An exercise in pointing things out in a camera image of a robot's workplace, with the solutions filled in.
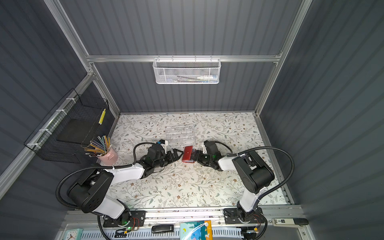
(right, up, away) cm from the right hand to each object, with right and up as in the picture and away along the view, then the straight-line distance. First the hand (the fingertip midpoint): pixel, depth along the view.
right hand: (194, 157), depth 92 cm
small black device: (-15, -28, -24) cm, 40 cm away
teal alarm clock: (-54, -31, -24) cm, 67 cm away
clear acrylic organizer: (-11, +12, +13) cm, 21 cm away
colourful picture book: (+5, -31, -23) cm, 39 cm away
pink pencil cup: (-50, 0, -3) cm, 50 cm away
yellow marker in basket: (-52, +24, -9) cm, 58 cm away
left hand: (-7, +1, -6) cm, 9 cm away
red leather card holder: (-4, +2, 0) cm, 5 cm away
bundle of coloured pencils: (-57, +7, -3) cm, 57 cm away
